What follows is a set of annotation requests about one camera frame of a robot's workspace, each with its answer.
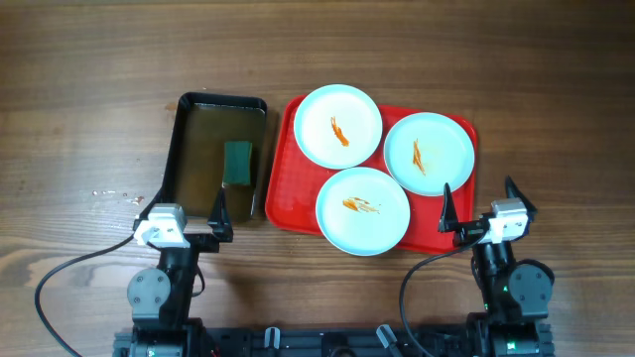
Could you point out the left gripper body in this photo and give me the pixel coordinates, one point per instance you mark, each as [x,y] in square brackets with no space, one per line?
[200,240]

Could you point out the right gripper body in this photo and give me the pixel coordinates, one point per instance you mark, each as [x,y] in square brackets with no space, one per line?
[470,231]

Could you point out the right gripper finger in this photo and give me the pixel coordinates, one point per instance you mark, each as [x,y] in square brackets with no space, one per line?
[449,221]
[512,191]

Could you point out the green sponge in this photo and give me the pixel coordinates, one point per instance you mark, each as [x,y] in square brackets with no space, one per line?
[237,163]

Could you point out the white plate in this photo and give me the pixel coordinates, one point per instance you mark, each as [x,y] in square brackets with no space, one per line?
[338,126]
[425,152]
[362,211]

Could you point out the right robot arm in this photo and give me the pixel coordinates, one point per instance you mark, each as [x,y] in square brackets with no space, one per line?
[515,293]

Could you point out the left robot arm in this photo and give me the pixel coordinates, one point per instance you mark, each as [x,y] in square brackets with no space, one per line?
[160,297]

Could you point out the black water tray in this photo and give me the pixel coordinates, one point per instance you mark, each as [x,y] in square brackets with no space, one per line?
[194,170]

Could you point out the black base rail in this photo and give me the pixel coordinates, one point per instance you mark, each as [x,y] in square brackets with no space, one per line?
[439,340]

